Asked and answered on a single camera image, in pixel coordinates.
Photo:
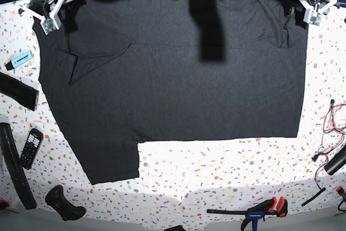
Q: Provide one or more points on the black game controller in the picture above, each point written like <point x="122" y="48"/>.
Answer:
<point x="68" y="212"/>

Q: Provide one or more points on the dark grey T-shirt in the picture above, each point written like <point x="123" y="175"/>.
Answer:
<point x="123" y="72"/>

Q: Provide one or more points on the black cylinder right edge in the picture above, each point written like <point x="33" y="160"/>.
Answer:
<point x="337" y="162"/>

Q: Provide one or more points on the black blue bar clamp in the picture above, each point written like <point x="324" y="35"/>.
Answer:
<point x="270" y="207"/>

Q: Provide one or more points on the black folded cloth strip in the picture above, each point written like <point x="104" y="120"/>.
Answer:
<point x="20" y="92"/>

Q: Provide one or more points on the long black tube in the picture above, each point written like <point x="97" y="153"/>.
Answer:
<point x="15" y="170"/>

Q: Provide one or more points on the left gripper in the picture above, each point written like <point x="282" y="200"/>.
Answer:
<point x="309" y="11"/>

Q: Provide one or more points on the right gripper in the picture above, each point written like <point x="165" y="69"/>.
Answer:
<point x="49" y="20"/>

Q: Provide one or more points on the blue highlighter marker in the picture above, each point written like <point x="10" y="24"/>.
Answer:
<point x="19" y="60"/>

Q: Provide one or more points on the black TV remote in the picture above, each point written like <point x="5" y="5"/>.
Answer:
<point x="32" y="144"/>

